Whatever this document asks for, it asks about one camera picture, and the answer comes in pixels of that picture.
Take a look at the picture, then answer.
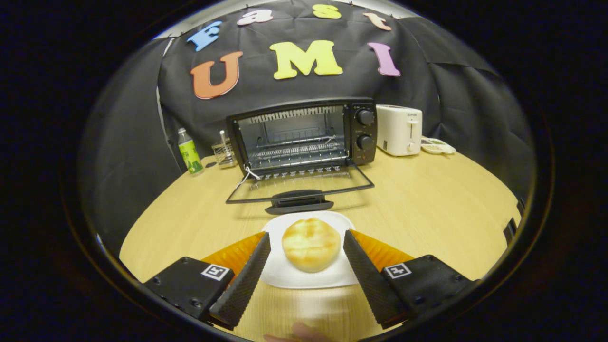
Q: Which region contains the black toaster oven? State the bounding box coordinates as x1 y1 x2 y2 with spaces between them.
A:
225 97 378 215

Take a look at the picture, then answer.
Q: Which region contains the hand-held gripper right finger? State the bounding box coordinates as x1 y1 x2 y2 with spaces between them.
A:
343 229 478 329

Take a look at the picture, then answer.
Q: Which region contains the oven wire rack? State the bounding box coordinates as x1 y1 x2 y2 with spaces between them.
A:
247 137 350 170

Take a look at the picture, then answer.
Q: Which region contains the small wire basket holder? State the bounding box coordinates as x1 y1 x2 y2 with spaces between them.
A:
211 131 237 168

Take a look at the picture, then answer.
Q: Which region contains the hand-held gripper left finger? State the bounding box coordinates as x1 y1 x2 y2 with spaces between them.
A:
143 232 271 331

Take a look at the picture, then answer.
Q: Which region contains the white string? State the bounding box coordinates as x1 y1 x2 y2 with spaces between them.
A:
236 166 261 190

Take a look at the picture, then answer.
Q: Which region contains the round golden bread bun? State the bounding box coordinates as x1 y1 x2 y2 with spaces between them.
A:
281 218 342 273

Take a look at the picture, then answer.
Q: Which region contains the green label plastic bottle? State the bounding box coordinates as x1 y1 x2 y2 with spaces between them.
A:
178 127 205 175

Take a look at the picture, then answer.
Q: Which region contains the white pop-up toaster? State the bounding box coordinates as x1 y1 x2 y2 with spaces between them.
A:
375 104 423 157

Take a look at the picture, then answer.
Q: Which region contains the white square plate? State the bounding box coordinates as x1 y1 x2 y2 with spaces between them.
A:
259 210 360 289

